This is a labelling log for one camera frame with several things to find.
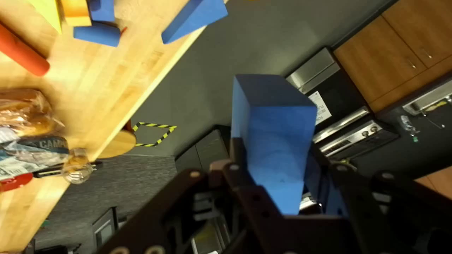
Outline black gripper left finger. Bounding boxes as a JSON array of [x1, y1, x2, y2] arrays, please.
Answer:
[[97, 135, 303, 254]]

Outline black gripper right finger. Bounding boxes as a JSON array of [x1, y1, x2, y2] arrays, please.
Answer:
[[302, 148, 452, 254]]

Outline large blue foam block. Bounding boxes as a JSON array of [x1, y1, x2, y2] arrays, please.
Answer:
[[231, 73, 318, 217]]

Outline clear plastic food bag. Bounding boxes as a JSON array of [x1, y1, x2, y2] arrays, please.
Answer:
[[0, 135, 73, 180]]

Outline yellow foam block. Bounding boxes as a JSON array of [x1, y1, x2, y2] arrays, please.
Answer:
[[28, 0, 66, 33]]

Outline wooden upper cabinets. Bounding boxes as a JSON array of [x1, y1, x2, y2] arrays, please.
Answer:
[[415, 163, 452, 201]]

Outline yellow black caution tape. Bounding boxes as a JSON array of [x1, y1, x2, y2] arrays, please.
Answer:
[[132, 120, 179, 148]]

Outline kitchen sink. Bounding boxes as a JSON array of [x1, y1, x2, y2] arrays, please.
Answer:
[[402, 90, 452, 118]]

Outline small clear jar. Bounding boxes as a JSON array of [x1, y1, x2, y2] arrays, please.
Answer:
[[63, 146, 104, 186]]

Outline stainless steel stove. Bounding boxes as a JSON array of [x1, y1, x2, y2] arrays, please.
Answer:
[[286, 46, 402, 159]]

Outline blue foam wedge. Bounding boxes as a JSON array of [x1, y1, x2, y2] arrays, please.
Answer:
[[162, 0, 231, 45]]

